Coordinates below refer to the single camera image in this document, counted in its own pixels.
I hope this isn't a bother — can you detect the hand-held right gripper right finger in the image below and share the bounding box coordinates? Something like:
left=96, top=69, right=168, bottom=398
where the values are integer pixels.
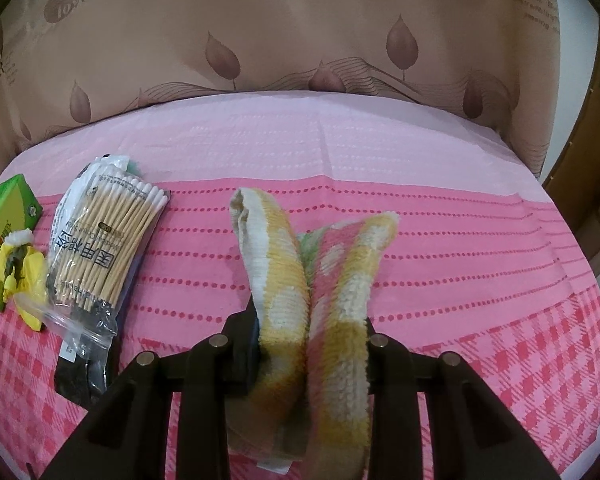
left=362, top=317, right=563, bottom=480

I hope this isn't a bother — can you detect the black plastic packet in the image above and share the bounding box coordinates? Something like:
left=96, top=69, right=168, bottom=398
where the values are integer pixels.
left=54, top=280, right=126, bottom=406

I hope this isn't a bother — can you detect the beige leaf print curtain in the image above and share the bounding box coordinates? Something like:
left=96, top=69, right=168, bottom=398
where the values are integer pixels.
left=0, top=0, right=563, bottom=186

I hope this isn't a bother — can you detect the bag of cotton swabs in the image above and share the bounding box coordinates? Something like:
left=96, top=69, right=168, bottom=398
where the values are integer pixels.
left=15, top=155, right=172, bottom=361

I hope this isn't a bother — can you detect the green tissue pack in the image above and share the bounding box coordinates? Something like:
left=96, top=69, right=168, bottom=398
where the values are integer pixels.
left=0, top=174, right=43, bottom=311

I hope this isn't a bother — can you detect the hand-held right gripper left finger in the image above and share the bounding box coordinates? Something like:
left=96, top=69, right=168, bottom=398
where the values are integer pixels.
left=40, top=305, right=261, bottom=480

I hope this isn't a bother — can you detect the yellow plush toy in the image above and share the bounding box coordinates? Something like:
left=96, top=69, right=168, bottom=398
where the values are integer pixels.
left=0, top=229, right=48, bottom=332

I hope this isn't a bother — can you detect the wooden door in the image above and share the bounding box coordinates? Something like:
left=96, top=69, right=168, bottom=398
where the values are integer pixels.
left=540, top=10, right=600, bottom=281

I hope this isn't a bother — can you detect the yellow checked towel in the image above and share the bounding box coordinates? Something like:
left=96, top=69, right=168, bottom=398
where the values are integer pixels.
left=228, top=187, right=401, bottom=476

